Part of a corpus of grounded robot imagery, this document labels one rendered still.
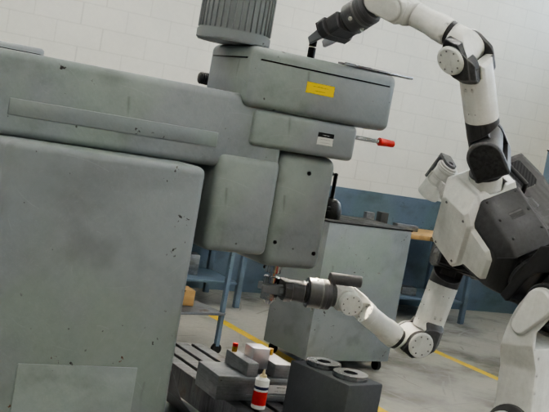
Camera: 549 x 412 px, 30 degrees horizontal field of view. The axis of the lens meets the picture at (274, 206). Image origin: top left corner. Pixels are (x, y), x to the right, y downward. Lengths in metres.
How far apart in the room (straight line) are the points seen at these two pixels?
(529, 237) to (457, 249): 0.21
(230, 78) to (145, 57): 6.95
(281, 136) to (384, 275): 5.06
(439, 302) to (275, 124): 0.75
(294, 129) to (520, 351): 0.83
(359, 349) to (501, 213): 5.06
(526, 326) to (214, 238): 0.84
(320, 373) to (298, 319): 4.95
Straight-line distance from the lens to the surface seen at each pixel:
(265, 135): 2.73
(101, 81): 2.54
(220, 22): 2.72
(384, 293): 7.78
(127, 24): 9.64
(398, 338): 3.07
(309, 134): 2.79
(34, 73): 2.49
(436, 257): 3.04
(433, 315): 3.08
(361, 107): 2.87
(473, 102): 2.69
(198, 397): 3.05
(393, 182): 11.20
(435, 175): 2.97
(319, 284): 2.95
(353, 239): 7.48
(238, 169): 2.70
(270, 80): 2.71
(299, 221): 2.84
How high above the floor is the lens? 1.69
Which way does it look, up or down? 4 degrees down
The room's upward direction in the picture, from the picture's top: 10 degrees clockwise
